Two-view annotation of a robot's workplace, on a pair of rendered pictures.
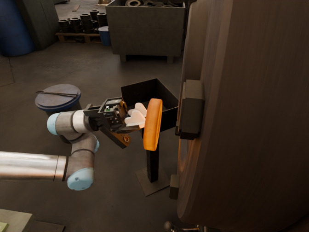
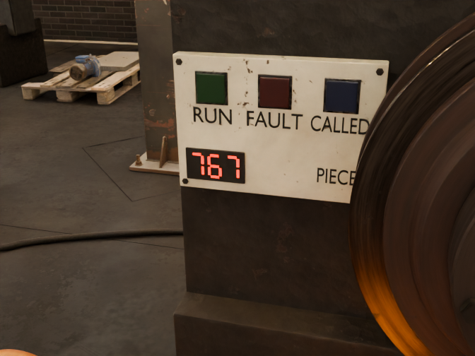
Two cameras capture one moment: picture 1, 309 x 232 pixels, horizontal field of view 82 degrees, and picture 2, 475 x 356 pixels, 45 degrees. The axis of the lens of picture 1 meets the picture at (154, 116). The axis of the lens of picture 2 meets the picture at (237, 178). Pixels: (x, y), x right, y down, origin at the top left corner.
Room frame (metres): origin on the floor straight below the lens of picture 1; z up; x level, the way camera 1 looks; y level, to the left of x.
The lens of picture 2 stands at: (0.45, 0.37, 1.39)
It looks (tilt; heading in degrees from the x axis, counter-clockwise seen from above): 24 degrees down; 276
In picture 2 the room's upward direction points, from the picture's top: 1 degrees counter-clockwise
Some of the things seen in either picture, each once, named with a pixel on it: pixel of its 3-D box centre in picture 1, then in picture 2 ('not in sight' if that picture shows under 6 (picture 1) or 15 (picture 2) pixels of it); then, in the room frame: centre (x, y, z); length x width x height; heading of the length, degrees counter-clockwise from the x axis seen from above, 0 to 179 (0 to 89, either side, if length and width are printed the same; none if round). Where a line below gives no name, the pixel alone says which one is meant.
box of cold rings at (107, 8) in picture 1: (148, 27); not in sight; (2.98, 0.09, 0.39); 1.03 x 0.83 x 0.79; 85
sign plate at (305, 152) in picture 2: not in sight; (276, 128); (0.47, -0.31, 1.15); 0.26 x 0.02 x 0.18; 171
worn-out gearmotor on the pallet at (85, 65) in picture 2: not in sight; (90, 65); (2.24, -4.44, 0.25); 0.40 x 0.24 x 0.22; 81
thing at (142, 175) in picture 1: (151, 144); not in sight; (0.68, 0.02, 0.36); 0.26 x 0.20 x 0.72; 26
